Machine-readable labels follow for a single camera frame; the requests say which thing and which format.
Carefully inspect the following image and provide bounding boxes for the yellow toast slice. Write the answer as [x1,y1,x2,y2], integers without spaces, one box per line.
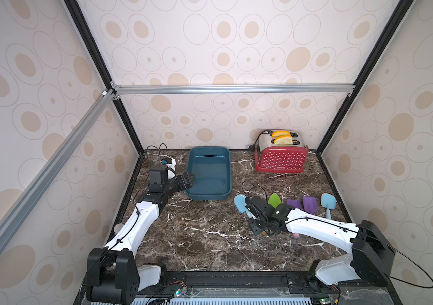
[271,130,291,139]
[272,135,293,145]

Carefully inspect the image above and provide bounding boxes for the black toaster power cable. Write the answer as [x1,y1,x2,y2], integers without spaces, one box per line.
[248,129,274,152]

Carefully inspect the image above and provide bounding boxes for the light blue toy shovel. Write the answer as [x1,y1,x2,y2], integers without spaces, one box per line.
[234,194,255,219]

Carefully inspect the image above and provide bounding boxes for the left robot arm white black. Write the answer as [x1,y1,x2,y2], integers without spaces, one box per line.
[86,165,195,304]

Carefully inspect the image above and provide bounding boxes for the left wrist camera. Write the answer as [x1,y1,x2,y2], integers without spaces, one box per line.
[162,157,176,179]

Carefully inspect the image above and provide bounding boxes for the horizontal aluminium frame bar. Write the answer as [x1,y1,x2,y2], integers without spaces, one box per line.
[114,83,355,95]

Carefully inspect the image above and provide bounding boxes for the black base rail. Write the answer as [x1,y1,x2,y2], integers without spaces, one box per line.
[123,271,401,304]

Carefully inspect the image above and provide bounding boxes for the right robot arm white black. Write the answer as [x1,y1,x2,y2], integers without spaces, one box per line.
[234,194,396,293]

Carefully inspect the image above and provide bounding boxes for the left diagonal aluminium bar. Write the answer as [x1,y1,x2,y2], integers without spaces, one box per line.
[0,89,114,288]

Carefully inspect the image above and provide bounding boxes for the green shovel yellow handle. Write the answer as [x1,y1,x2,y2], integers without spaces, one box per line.
[268,193,282,209]

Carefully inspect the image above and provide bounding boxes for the teal plastic storage box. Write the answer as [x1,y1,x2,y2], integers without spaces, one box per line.
[185,146,232,201]

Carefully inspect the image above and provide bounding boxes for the purple shovel pink handle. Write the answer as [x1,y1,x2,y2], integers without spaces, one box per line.
[286,199,301,240]
[302,196,318,215]

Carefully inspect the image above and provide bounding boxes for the light blue shovel far right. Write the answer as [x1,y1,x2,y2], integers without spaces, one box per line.
[321,193,337,220]

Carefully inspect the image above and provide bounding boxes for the red polka dot toaster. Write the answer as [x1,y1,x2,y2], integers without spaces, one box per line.
[253,130,309,174]

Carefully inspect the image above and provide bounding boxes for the yellow toast slice front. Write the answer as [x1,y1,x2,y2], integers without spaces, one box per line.
[272,135,293,145]

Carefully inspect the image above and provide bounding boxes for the yellow toast slice rear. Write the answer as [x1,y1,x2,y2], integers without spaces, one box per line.
[271,130,291,139]

